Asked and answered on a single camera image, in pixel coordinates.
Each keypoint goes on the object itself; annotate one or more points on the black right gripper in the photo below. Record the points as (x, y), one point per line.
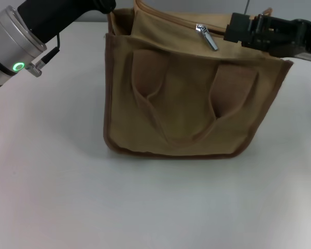
(308, 39)

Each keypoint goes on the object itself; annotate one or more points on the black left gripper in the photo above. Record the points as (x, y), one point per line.
(62, 15)

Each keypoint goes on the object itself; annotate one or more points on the silver zipper pull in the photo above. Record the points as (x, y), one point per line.
(208, 40)

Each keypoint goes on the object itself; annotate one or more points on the khaki canvas food bag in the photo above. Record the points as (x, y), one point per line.
(184, 103)

